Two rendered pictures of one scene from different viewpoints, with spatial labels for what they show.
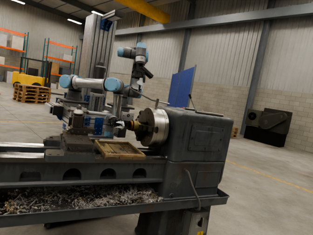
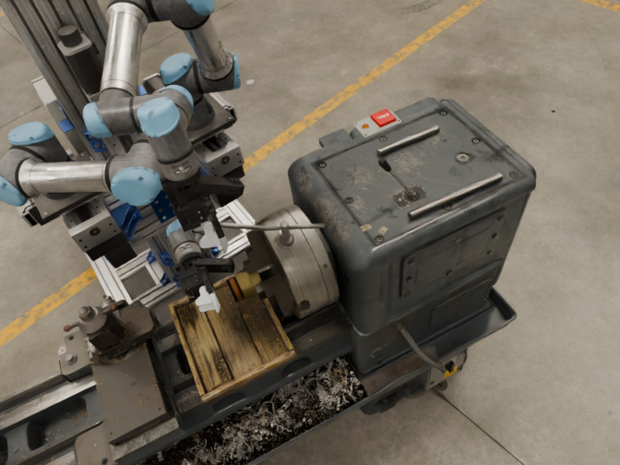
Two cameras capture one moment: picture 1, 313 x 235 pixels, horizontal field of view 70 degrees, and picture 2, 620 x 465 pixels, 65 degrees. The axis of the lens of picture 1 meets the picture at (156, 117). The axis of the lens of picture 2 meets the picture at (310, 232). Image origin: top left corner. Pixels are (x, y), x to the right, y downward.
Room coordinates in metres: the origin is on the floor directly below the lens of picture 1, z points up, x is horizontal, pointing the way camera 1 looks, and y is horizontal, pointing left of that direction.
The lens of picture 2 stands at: (1.00, -0.16, 2.25)
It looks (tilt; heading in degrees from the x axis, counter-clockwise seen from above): 52 degrees down; 9
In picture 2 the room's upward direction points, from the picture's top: 10 degrees counter-clockwise
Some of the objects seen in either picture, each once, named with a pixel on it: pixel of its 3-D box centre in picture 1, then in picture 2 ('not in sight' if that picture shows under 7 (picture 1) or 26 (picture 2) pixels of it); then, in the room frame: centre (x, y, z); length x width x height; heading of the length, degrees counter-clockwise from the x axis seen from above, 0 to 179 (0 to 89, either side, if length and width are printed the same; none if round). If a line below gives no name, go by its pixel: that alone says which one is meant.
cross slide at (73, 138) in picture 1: (75, 138); (123, 364); (1.55, 0.54, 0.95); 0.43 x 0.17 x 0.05; 27
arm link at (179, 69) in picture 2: (123, 90); (182, 77); (2.41, 0.39, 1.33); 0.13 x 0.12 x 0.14; 96
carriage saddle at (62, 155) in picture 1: (67, 146); (115, 383); (1.52, 0.57, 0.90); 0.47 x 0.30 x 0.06; 27
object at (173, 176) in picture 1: (177, 197); (396, 305); (2.00, -0.32, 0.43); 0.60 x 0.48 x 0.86; 117
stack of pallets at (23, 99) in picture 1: (32, 93); not in sight; (9.86, 5.57, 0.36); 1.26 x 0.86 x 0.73; 146
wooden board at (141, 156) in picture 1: (118, 149); (230, 329); (1.69, 0.25, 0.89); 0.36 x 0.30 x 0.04; 27
